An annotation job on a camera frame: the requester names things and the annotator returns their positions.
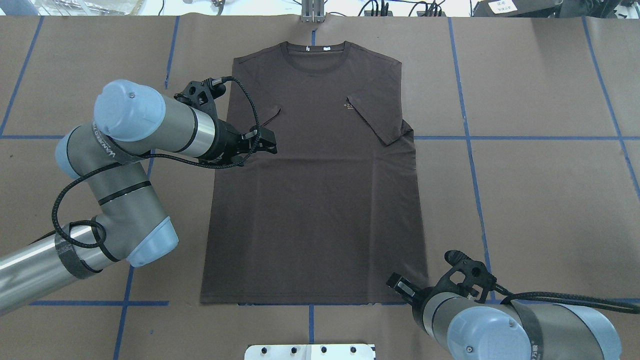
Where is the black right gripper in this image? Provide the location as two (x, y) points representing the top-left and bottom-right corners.
(386, 272), (435, 308)

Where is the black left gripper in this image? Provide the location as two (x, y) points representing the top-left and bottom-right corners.
(212, 120), (278, 168)

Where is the dark brown t-shirt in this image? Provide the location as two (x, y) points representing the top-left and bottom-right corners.
(199, 41), (429, 305)

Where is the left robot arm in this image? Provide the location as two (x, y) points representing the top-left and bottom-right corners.
(0, 76), (277, 315)

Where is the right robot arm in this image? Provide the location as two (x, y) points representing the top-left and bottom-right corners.
(386, 273), (623, 360)

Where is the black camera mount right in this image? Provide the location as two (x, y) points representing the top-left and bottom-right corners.
(433, 250), (498, 304)

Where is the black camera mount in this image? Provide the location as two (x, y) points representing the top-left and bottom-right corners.
(173, 78), (227, 117)
(433, 250), (498, 304)

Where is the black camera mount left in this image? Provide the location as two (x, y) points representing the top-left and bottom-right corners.
(173, 78), (227, 117)

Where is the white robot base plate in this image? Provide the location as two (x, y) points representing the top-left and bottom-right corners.
(244, 343), (377, 360)

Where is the aluminium frame post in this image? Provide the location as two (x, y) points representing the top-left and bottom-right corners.
(298, 0), (326, 23)

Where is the black braided cable right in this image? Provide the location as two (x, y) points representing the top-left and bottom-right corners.
(492, 282), (640, 315)

